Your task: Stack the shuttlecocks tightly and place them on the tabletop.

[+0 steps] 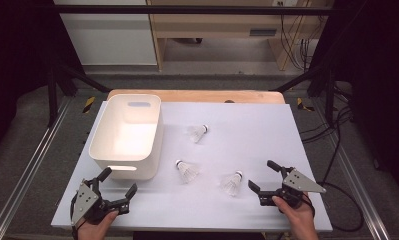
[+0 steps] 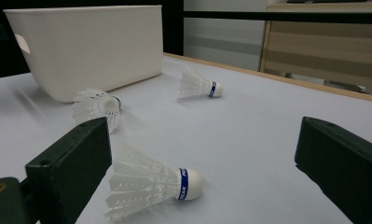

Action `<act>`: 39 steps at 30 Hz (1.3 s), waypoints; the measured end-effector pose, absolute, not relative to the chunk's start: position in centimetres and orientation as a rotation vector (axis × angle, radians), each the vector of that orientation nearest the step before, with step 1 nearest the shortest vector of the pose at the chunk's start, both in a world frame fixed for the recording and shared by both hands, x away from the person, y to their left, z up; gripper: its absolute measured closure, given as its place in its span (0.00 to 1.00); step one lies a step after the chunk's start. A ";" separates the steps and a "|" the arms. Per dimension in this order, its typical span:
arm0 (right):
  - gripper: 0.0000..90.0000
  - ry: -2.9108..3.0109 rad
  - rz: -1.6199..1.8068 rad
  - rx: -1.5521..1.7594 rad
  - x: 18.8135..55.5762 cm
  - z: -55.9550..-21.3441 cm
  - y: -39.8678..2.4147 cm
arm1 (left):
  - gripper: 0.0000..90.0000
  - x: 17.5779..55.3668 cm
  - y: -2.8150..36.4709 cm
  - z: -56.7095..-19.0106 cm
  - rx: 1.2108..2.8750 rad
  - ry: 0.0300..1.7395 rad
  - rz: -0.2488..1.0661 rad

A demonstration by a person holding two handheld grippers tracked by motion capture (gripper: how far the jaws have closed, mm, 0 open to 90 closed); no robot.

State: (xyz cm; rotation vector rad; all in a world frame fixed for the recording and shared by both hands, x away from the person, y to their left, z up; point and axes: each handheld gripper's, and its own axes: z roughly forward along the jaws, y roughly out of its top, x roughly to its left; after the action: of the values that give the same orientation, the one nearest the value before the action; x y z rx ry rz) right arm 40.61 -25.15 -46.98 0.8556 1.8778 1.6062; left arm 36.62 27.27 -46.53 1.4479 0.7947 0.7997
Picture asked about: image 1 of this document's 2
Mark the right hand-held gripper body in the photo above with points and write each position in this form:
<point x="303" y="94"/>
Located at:
<point x="298" y="183"/>

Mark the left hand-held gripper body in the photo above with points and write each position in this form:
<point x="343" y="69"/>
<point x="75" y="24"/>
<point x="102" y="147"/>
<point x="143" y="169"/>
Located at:
<point x="84" y="201"/>

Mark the white plastic storage bin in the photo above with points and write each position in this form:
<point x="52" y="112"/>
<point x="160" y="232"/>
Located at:
<point x="133" y="171"/>

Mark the white feather shuttlecock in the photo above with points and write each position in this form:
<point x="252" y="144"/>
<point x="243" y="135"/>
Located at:
<point x="188" y="171"/>
<point x="197" y="132"/>
<point x="232" y="184"/>

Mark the person's left hand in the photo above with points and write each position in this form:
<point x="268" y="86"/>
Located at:
<point x="95" y="231"/>

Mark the person's right hand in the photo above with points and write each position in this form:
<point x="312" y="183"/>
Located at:
<point x="302" y="223"/>

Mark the white table board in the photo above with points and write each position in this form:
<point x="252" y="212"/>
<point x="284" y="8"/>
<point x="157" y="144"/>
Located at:
<point x="273" y="133"/>

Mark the yellow black floor tape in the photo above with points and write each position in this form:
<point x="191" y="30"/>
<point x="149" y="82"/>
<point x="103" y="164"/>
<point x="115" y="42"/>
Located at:
<point x="89" y="104"/>
<point x="300" y="104"/>

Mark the wooden table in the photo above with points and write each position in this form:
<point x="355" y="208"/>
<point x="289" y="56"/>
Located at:
<point x="200" y="96"/>

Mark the dark curtain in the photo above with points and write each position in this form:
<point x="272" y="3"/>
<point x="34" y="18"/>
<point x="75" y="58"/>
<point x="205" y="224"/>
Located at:
<point x="380" y="83"/>
<point x="13" y="66"/>

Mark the white cabinet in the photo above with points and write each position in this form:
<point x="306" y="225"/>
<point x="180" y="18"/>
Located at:
<point x="110" y="36"/>

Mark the light wooden desk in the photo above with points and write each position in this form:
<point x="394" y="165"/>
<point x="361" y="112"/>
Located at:
<point x="213" y="25"/>

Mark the black horizontal bar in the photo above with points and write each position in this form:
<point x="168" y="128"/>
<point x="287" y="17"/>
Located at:
<point x="187" y="9"/>

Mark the aluminium floor rail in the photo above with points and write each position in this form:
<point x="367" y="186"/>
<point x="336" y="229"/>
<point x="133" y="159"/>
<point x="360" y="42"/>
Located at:
<point x="27" y="173"/>
<point x="357" y="183"/>

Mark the black metal frame stand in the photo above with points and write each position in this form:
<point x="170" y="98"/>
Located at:
<point x="52" y="96"/>
<point x="329" y="96"/>

